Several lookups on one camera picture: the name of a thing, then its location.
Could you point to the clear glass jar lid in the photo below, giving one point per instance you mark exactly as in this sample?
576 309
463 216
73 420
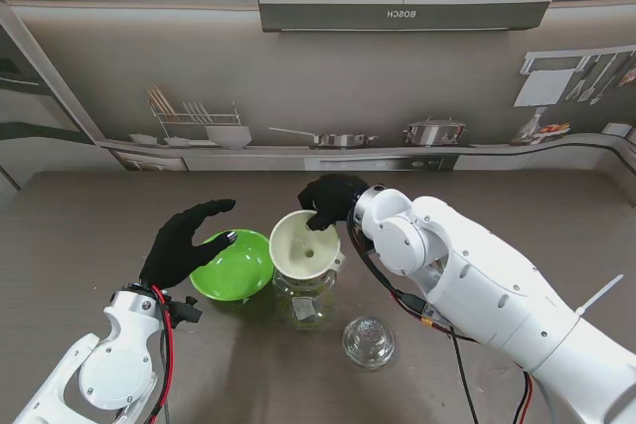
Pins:
368 342

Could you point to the mung beans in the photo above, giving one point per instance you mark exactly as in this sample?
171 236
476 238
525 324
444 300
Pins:
308 320

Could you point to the green plastic bowl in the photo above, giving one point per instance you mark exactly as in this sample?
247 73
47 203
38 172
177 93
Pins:
233 265

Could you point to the cream plastic funnel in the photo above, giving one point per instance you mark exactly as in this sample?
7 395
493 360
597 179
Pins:
293 250

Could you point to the clear glass jar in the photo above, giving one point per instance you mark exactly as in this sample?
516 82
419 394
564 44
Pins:
305 310

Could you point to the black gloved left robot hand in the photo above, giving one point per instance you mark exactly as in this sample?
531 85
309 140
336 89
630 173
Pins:
174 250

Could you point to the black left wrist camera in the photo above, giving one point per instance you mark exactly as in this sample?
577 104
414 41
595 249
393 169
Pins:
186 312

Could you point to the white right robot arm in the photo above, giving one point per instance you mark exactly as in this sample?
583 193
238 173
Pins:
497 285

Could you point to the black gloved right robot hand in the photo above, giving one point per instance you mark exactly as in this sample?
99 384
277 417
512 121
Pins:
333 200

